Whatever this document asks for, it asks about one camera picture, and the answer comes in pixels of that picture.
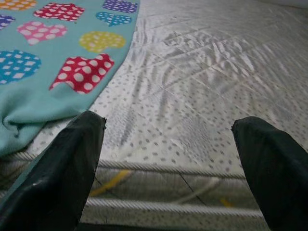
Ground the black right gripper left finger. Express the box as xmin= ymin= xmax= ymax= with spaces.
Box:
xmin=0 ymin=110 xmax=107 ymax=231

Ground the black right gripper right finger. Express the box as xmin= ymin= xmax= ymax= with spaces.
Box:
xmin=231 ymin=116 xmax=308 ymax=231

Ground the teal blanket with coloured hearts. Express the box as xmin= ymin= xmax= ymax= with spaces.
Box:
xmin=0 ymin=0 xmax=141 ymax=157

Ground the white quilted mattress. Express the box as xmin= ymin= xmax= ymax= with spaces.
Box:
xmin=0 ymin=0 xmax=308 ymax=231

